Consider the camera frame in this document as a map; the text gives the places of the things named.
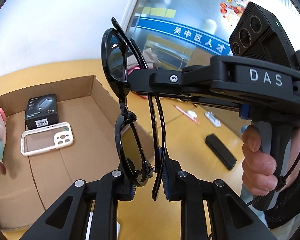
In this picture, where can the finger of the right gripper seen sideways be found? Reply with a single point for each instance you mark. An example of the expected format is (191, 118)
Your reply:
(169, 84)

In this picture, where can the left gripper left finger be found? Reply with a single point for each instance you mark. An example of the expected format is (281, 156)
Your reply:
(67, 217)

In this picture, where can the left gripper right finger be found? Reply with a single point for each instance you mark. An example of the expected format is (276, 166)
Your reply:
(210, 210)

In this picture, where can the cream clear phone case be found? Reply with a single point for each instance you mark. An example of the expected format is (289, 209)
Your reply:
(46, 139)

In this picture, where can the black charger product box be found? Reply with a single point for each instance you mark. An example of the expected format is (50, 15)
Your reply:
(41, 111)

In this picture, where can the white power bank device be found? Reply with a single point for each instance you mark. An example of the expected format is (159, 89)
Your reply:
(102, 221)

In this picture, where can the person's right hand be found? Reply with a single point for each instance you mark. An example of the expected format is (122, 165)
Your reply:
(258, 167)

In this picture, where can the grey folded cloth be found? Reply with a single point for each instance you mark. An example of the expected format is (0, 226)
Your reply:
(150, 58)

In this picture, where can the pink pen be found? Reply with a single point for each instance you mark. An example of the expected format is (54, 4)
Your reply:
(189, 114)

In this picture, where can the blue banner on glass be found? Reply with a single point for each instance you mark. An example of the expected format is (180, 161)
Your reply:
(201, 39)

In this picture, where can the white small packet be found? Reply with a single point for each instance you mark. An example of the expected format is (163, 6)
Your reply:
(215, 121)

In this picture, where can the black rectangular remote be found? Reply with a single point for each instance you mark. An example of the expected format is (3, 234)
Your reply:
(221, 151)

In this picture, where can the brown cardboard box tray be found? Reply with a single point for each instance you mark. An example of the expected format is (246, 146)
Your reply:
(42, 165)

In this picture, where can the red festive window sticker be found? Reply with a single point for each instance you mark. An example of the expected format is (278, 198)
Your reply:
(232, 10)

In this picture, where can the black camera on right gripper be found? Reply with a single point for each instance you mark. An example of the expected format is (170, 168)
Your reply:
(259, 35)

